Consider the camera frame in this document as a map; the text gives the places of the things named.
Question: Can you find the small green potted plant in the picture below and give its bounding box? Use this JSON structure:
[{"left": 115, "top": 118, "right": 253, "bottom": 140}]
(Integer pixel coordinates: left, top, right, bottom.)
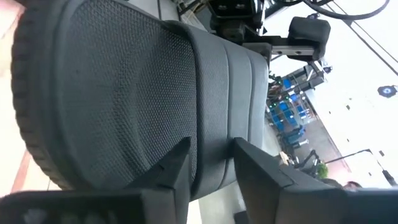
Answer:
[{"left": 316, "top": 162, "right": 330, "bottom": 180}]

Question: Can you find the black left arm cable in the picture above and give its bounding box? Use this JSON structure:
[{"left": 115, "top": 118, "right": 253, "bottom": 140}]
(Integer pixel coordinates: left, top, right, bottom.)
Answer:
[{"left": 303, "top": 0, "right": 391, "bottom": 21}]

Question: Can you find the blue parts bin rack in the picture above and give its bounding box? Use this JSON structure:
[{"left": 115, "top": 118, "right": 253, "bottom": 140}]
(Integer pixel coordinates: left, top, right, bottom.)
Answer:
[{"left": 266, "top": 73, "right": 312, "bottom": 147}]

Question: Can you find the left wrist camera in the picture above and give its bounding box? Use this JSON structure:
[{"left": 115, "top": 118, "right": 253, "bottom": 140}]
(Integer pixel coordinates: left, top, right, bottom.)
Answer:
[{"left": 207, "top": 0, "right": 254, "bottom": 18}]

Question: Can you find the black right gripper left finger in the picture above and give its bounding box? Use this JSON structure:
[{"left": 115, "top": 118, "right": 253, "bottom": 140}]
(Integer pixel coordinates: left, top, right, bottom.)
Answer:
[{"left": 0, "top": 136, "right": 192, "bottom": 224}]

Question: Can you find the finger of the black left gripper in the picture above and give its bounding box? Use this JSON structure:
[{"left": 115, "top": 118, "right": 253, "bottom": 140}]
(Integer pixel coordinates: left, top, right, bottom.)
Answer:
[{"left": 287, "top": 16, "right": 332, "bottom": 62}]

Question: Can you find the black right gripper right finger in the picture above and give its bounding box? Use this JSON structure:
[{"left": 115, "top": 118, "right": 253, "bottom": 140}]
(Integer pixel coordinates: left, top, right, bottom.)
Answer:
[{"left": 233, "top": 136, "right": 398, "bottom": 224}]

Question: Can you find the black ceiling-hung device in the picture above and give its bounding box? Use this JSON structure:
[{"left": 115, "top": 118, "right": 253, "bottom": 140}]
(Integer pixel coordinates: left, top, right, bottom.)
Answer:
[{"left": 377, "top": 85, "right": 398, "bottom": 99}]

